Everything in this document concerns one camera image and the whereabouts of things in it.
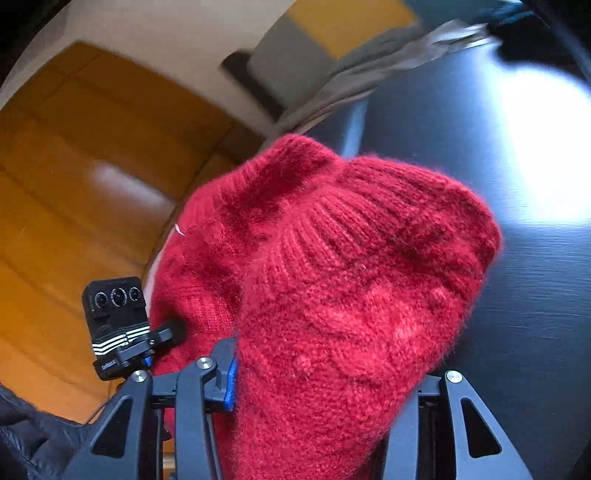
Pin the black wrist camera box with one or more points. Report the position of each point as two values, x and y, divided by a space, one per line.
121 338

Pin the colour block sofa cushion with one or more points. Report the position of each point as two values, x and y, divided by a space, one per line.
303 47

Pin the grey hoodie garment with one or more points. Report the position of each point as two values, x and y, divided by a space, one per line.
391 53

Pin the red knit sweater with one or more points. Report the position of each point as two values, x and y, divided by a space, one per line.
343 282

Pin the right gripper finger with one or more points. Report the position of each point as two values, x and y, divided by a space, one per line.
220 389

